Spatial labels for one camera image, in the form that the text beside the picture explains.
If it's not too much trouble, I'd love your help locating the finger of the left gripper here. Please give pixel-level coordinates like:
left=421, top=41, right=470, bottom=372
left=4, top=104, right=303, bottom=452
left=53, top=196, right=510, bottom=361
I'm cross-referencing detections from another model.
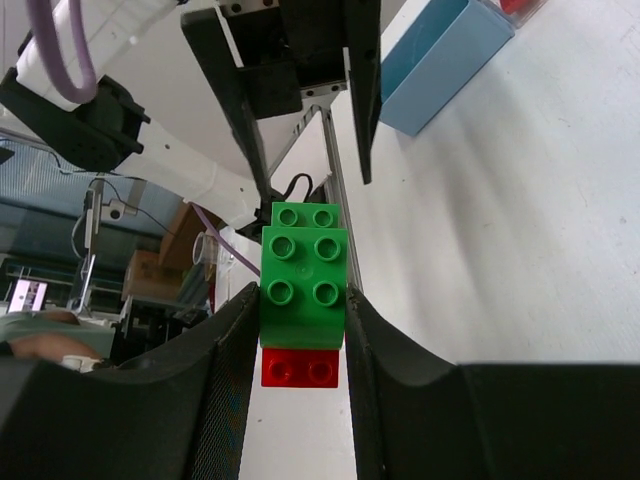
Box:
left=344, top=0, right=382, bottom=184

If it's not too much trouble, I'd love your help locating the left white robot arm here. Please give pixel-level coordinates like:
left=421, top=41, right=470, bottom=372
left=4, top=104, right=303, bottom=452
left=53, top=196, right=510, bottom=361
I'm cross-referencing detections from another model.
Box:
left=1, top=1, right=382, bottom=240

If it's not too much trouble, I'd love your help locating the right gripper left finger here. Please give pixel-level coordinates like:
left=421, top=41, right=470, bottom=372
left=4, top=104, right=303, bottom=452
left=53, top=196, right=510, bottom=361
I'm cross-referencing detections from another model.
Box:
left=1, top=283, right=259, bottom=479

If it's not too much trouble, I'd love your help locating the red green top lego stack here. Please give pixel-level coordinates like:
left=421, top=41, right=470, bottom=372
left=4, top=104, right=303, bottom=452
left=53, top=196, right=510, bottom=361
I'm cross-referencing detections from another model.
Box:
left=259, top=202, right=349, bottom=389

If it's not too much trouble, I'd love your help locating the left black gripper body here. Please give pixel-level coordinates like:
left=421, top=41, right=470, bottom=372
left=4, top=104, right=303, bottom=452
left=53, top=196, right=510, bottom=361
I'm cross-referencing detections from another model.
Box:
left=219, top=0, right=346, bottom=120

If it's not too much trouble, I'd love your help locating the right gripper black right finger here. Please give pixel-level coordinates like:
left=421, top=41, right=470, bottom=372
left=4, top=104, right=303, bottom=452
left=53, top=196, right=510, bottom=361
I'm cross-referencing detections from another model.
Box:
left=346, top=287, right=639, bottom=479

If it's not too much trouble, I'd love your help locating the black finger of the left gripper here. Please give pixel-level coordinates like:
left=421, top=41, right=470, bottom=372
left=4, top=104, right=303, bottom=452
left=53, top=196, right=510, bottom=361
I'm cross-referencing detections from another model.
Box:
left=180, top=8, right=270, bottom=198

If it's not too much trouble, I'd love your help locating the clear container with red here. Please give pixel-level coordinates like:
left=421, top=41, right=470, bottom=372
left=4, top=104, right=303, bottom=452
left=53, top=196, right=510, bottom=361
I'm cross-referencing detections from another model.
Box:
left=490, top=0, right=547, bottom=28

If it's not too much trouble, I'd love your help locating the blue container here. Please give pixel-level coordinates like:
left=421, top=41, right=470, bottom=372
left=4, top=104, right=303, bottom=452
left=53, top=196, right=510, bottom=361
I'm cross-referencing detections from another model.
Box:
left=379, top=1, right=515, bottom=137

